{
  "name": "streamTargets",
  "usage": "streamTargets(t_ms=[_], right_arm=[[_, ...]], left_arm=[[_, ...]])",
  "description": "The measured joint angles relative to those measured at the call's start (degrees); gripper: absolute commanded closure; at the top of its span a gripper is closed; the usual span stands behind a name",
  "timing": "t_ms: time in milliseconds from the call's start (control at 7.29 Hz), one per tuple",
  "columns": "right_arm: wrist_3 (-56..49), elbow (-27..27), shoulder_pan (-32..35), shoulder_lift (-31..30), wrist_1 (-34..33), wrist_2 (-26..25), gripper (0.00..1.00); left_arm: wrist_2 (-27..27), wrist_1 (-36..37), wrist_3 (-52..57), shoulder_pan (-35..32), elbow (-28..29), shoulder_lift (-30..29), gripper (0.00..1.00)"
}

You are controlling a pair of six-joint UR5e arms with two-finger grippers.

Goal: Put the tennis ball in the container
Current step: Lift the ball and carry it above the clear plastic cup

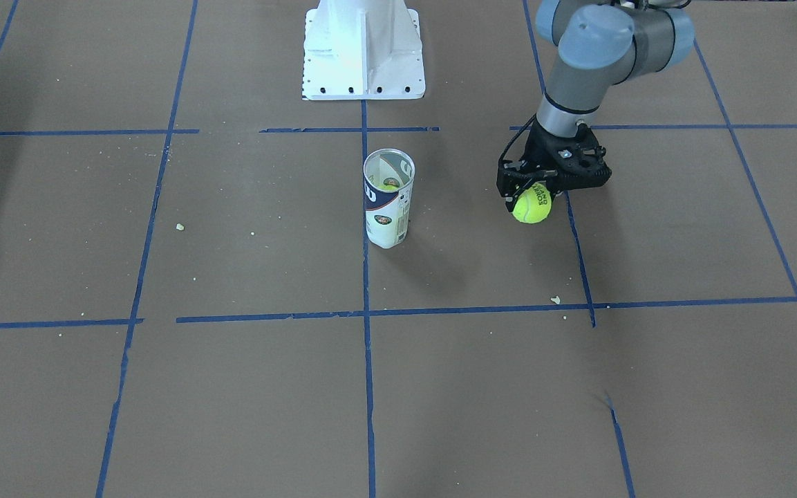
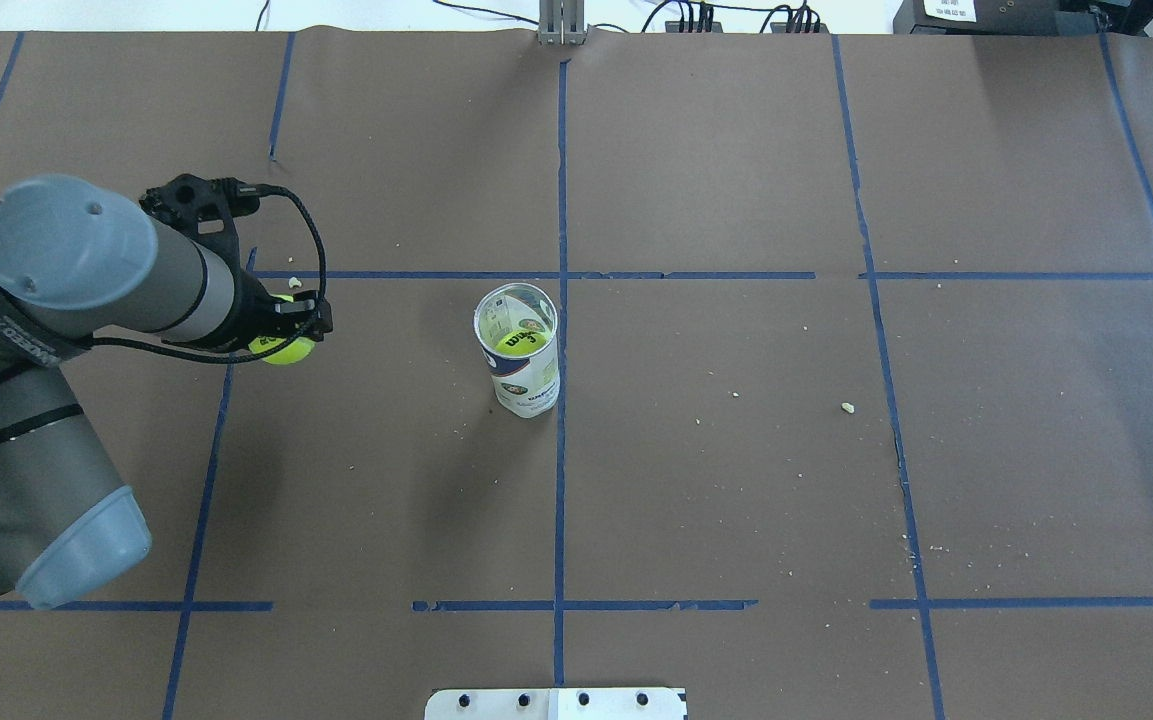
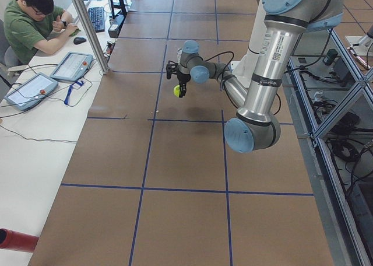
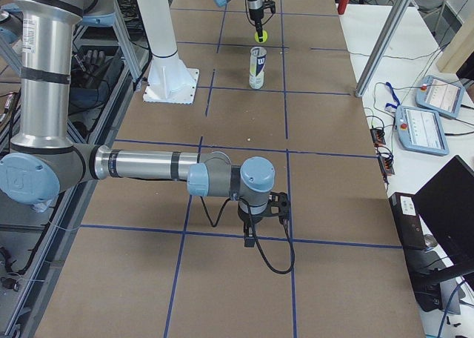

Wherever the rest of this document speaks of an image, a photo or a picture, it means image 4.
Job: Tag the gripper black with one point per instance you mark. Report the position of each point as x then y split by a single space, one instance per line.
246 218
255 13

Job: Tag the yellow tennis ball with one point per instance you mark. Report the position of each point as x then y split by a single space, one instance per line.
261 36

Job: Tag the tennis ball can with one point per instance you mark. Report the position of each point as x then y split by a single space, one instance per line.
257 64

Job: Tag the black computer box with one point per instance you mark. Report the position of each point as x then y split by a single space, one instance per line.
414 249

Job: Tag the teach pendant near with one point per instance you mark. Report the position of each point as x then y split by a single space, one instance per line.
420 130

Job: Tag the teach pendant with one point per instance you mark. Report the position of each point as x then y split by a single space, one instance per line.
420 130
440 95

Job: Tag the black monitor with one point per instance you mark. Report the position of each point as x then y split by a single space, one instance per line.
445 204

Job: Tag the teach pendant far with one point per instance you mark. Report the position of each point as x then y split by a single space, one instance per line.
440 95

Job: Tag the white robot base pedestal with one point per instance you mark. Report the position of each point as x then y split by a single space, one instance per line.
169 80

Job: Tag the aluminium frame post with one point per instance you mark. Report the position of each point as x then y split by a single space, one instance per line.
392 22

